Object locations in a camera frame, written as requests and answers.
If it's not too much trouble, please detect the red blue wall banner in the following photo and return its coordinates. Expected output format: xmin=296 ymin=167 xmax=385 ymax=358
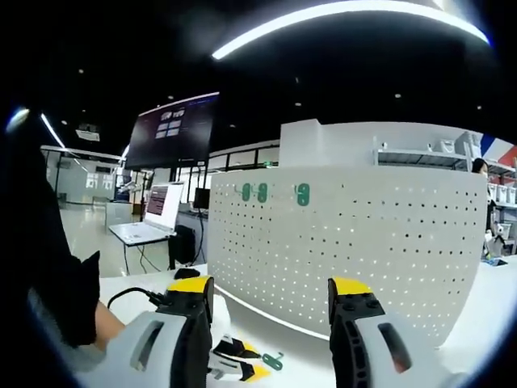
xmin=480 ymin=134 xmax=517 ymax=163

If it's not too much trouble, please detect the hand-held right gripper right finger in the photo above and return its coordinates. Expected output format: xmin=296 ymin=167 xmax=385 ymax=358
xmin=326 ymin=276 xmax=450 ymax=388

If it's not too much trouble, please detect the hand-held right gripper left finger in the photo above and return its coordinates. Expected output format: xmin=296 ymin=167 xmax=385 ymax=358
xmin=100 ymin=275 xmax=216 ymax=388

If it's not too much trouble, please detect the white perforated mounting plate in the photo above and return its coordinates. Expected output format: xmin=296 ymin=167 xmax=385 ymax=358
xmin=205 ymin=165 xmax=489 ymax=349

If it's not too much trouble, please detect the grey metal storage shelf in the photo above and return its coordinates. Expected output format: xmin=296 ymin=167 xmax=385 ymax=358
xmin=372 ymin=135 xmax=485 ymax=171

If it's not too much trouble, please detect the long ceiling light strip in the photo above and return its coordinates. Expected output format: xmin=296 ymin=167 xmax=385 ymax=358
xmin=212 ymin=0 xmax=490 ymax=61

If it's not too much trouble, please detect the black cable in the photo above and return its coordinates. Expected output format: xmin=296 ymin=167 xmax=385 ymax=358
xmin=107 ymin=285 xmax=171 ymax=310

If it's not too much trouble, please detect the white shelf with bins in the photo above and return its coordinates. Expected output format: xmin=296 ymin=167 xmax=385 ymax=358
xmin=486 ymin=177 xmax=517 ymax=212

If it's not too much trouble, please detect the white laptop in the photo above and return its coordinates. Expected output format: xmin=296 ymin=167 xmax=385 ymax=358
xmin=107 ymin=181 xmax=187 ymax=247

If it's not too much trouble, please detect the small black monitor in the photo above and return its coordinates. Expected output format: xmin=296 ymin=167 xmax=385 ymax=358
xmin=192 ymin=187 xmax=211 ymax=211

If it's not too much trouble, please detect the short ceiling light strip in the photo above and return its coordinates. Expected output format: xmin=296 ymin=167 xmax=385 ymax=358
xmin=40 ymin=112 xmax=66 ymax=150

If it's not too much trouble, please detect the small ceiling air vent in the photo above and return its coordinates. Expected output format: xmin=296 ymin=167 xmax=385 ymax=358
xmin=75 ymin=123 xmax=101 ymax=142

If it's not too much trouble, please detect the black chair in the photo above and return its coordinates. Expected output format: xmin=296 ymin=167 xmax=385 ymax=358
xmin=168 ymin=224 xmax=197 ymax=270

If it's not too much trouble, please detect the large dark display screen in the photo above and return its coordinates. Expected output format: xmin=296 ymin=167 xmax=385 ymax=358
xmin=124 ymin=91 xmax=221 ymax=171

